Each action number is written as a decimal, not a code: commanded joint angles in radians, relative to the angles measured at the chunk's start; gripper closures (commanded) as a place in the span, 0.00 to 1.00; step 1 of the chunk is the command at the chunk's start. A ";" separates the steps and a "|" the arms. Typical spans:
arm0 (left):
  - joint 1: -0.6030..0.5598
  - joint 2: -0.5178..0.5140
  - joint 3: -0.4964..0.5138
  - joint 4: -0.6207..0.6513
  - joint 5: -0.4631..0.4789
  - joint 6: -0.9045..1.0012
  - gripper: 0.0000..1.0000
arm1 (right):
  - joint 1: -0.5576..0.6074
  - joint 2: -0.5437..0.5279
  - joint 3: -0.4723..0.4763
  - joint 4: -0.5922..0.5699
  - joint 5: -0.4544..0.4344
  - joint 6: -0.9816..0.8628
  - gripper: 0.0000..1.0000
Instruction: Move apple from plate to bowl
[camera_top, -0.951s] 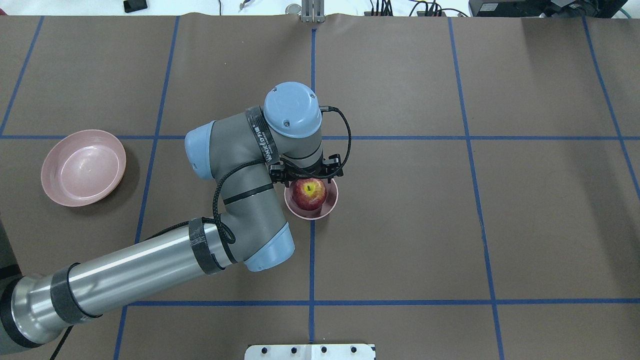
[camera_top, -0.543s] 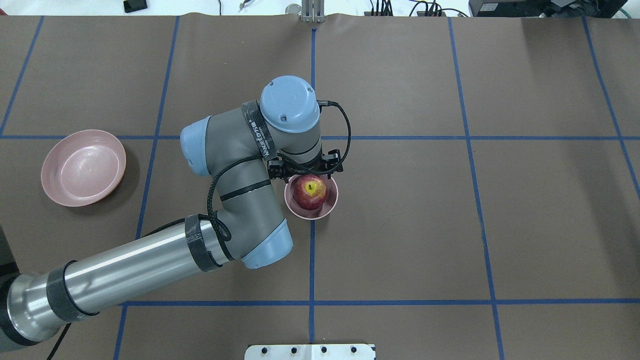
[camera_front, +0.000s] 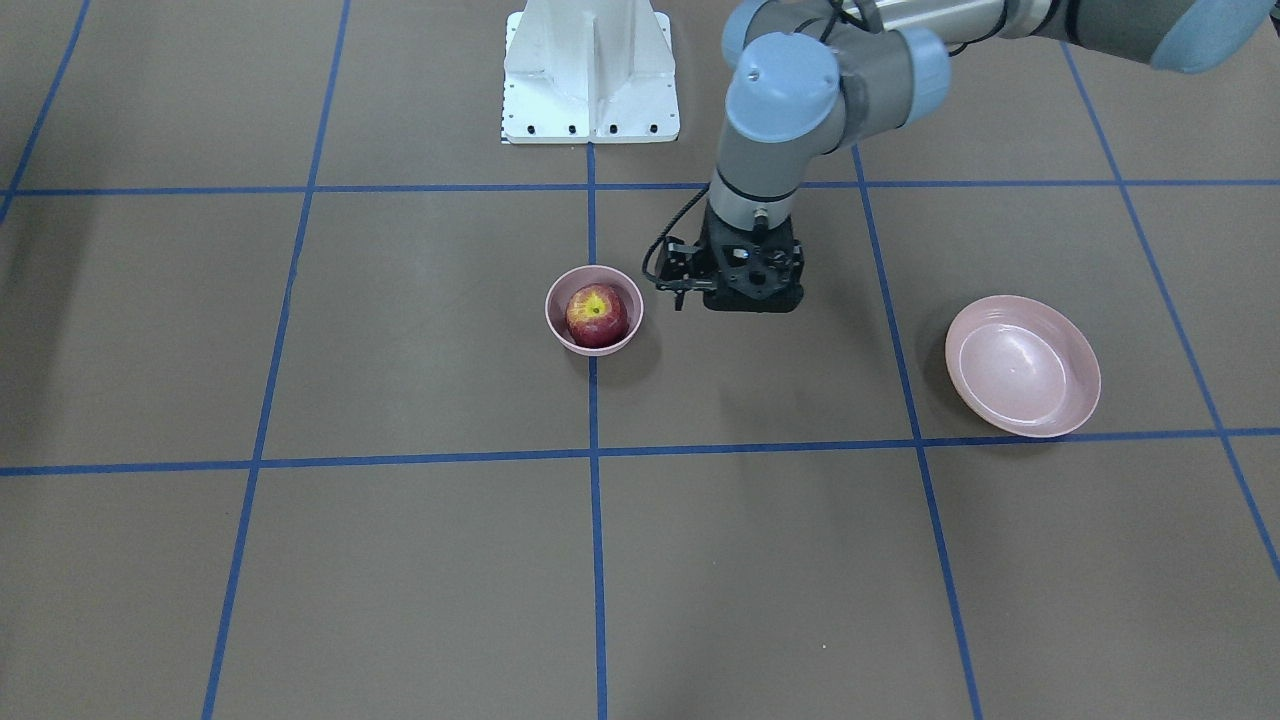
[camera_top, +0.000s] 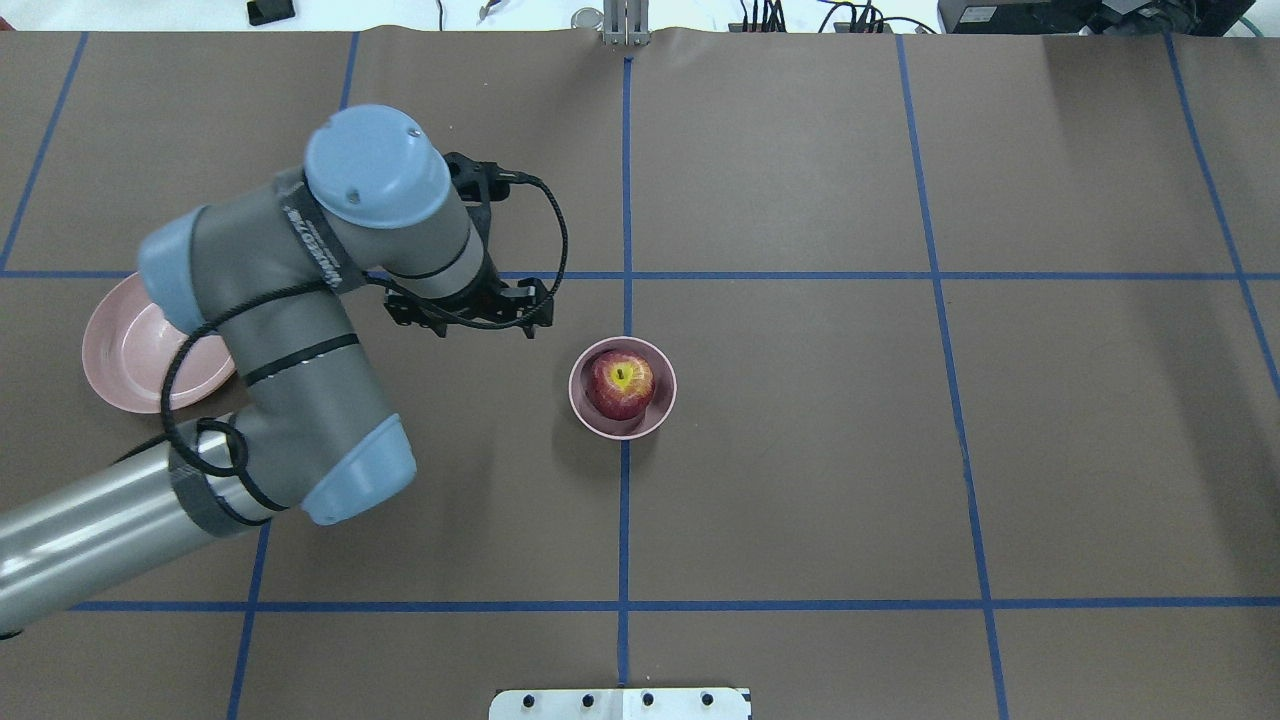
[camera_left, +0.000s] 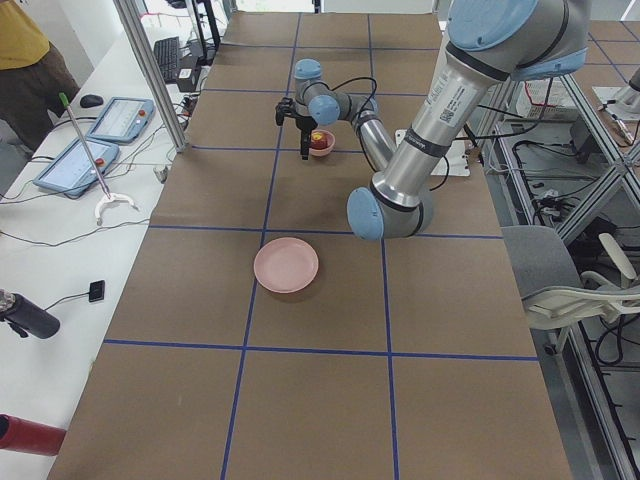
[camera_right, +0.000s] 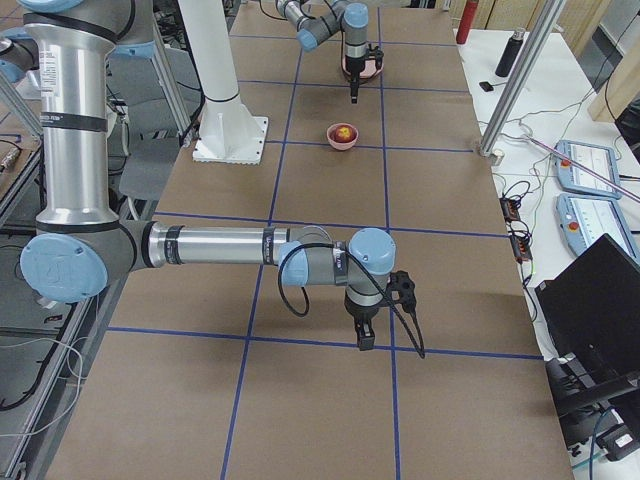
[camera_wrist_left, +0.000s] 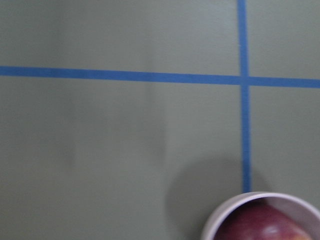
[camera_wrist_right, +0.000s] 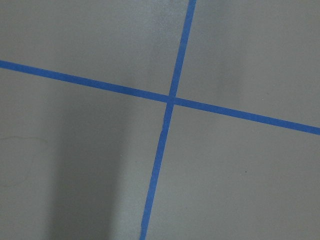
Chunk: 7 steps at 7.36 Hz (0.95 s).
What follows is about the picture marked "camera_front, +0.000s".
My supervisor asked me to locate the pink plate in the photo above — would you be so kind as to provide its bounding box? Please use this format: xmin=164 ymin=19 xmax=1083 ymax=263
xmin=943 ymin=295 xmax=1102 ymax=439

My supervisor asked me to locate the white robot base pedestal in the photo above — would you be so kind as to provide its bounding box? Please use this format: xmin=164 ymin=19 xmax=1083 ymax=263
xmin=500 ymin=1 xmax=681 ymax=145

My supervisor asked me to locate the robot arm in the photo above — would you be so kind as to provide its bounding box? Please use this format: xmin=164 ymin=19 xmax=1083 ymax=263
xmin=649 ymin=1 xmax=1275 ymax=313

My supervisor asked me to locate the red apple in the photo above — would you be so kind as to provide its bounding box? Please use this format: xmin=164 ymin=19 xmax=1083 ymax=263
xmin=564 ymin=283 xmax=631 ymax=348

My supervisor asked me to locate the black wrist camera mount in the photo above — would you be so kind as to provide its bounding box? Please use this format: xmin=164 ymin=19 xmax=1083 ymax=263
xmin=653 ymin=234 xmax=718 ymax=313

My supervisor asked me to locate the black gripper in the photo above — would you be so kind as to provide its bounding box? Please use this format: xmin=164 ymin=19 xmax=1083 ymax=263
xmin=700 ymin=215 xmax=805 ymax=313

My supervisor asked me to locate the pink bowl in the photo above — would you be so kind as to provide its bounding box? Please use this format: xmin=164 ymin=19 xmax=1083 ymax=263
xmin=544 ymin=265 xmax=645 ymax=357

